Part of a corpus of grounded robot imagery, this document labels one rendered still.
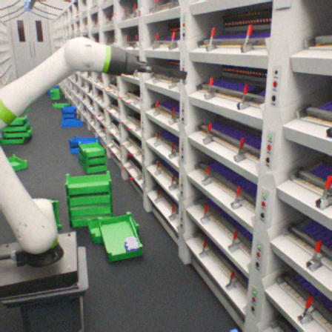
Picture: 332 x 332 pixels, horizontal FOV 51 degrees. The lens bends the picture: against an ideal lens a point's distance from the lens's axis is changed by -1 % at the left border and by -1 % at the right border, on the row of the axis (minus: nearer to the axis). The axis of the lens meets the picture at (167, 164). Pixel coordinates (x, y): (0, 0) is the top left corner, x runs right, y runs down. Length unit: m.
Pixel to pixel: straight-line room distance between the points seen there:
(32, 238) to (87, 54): 0.63
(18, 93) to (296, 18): 0.92
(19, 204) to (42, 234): 0.13
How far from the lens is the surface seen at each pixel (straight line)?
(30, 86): 1.32
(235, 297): 1.61
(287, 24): 1.10
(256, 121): 1.22
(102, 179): 2.57
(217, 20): 1.75
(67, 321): 1.62
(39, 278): 1.45
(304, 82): 1.13
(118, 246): 2.17
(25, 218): 1.26
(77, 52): 1.19
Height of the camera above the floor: 1.18
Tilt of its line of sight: 19 degrees down
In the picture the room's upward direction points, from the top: straight up
